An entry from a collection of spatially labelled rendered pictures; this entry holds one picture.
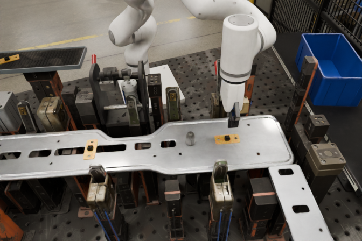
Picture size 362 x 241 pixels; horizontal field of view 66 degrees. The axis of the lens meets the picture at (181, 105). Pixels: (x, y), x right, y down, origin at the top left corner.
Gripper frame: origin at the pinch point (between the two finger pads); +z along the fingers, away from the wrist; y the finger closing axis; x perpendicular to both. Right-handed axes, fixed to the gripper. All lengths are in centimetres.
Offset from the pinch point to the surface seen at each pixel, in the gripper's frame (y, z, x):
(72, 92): -19, 2, -54
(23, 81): -182, 112, -174
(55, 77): -33, 5, -65
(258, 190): 19.0, 14.0, 6.0
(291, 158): 9.8, 12.3, 18.8
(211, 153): 5.6, 12.0, -6.2
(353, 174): 19.1, 8.9, 32.8
